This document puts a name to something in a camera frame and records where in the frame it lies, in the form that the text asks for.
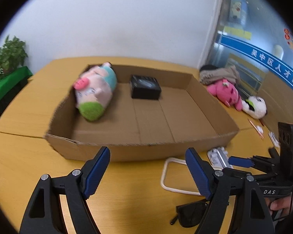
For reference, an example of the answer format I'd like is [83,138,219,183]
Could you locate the green cloth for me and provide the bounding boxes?
[0,66,33,114]

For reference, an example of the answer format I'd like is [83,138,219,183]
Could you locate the beige cloth bundle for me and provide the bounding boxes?
[199,64,241,86]

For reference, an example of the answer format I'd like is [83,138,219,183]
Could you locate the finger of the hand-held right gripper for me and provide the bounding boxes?
[228,155,282,176]
[269,147,282,162]

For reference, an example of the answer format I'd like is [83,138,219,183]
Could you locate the cartoon poster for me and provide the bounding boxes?
[228,0,248,27]

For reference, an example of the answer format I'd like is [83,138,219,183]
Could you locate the pink plush toy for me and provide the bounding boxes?
[206,78,243,112]

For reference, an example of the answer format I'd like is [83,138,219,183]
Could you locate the black sunglasses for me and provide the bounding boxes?
[170,199,210,228]

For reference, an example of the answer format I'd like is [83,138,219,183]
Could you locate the glass partition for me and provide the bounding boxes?
[200,0,293,127]

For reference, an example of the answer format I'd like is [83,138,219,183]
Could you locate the wooden desktop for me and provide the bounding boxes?
[0,56,293,234]

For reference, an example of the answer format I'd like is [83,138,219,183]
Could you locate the person's right hand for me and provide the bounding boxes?
[264,195,293,221]

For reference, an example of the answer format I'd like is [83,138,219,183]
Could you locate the silver stapler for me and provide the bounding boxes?
[207,147,235,170]

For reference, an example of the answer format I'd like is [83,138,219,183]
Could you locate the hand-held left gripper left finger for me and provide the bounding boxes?
[19,146,111,234]

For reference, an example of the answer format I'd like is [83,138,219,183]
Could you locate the white cable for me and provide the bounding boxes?
[160,158,212,197]

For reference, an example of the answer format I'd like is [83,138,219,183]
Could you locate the blue banner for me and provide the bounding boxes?
[220,34,293,95]

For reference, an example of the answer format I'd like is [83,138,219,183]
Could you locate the white flat gadget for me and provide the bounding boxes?
[269,132,281,147]

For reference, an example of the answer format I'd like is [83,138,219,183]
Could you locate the white plush toy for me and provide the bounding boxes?
[242,96,268,119]

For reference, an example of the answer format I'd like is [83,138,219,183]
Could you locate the green potted plant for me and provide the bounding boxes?
[0,35,28,83]

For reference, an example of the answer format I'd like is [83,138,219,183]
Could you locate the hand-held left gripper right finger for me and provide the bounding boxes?
[185,148,276,234]

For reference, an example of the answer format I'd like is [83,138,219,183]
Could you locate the pig plush toy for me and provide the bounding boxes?
[72,62,118,122]

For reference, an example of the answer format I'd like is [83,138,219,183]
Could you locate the cardboard box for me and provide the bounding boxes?
[44,63,240,162]

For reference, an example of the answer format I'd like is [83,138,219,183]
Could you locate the black box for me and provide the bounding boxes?
[129,75,162,100]

